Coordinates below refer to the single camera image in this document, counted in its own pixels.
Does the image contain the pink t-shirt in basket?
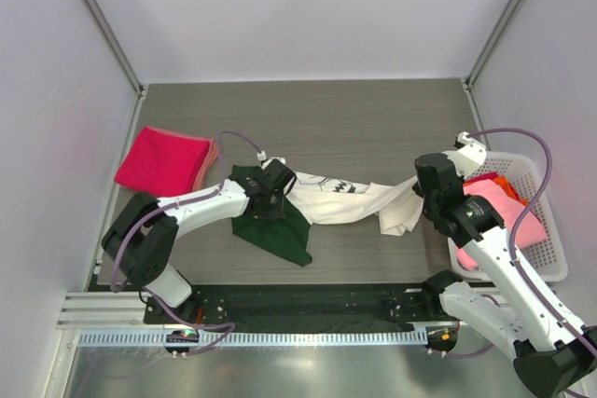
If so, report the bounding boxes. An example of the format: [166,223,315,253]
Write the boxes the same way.
[464,181,548,249]

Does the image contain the folded magenta t-shirt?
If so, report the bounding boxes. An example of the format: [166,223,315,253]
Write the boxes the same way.
[114,127,214,197]

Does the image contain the white slotted cable duct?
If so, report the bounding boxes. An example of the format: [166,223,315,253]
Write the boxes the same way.
[77,327,427,348]

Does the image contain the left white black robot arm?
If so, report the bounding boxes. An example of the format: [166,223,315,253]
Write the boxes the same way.
[101,158,297,323]

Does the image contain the orange t-shirt in basket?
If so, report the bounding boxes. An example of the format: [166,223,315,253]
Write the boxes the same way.
[465,172,528,206]

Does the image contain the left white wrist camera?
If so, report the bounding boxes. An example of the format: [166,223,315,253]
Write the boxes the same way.
[257,150,286,170]

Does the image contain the aluminium front rail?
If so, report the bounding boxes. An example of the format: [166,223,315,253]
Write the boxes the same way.
[56,292,146,330]

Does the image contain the right aluminium frame post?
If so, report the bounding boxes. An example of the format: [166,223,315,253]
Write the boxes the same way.
[464,0,525,91]

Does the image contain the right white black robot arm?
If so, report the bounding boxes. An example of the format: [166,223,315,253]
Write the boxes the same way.
[414,150,596,397]

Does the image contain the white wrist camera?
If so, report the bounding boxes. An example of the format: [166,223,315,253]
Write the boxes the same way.
[257,150,286,170]
[452,131,487,179]

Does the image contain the left aluminium frame post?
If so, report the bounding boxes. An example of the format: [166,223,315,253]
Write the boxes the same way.
[81,0,144,97]

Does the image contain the white green printed t-shirt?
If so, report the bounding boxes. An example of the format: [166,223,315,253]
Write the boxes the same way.
[231,172,423,267]

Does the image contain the white plastic laundry basket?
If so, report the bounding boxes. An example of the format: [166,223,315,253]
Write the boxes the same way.
[448,151,568,282]

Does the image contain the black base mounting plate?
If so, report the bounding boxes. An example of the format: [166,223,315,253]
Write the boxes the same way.
[142,281,461,332]

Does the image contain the aluminium frame post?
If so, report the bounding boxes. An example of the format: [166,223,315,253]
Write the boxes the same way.
[81,0,144,97]
[464,0,525,91]

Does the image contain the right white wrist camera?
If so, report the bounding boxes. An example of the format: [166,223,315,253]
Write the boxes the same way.
[452,131,487,179]

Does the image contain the folded salmon t-shirt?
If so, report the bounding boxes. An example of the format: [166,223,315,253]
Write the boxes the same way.
[193,139,218,190]

